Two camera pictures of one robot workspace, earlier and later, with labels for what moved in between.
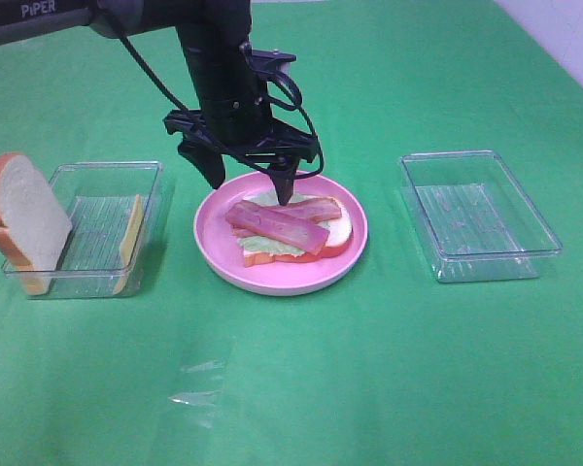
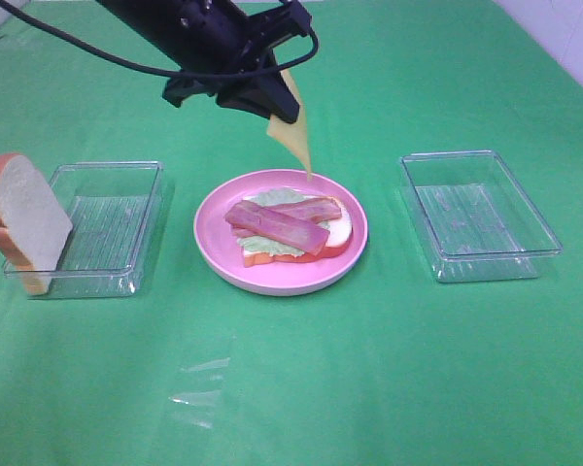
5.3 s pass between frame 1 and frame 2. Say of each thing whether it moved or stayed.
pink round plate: stayed
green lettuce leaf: stayed
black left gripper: moved
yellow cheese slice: moved
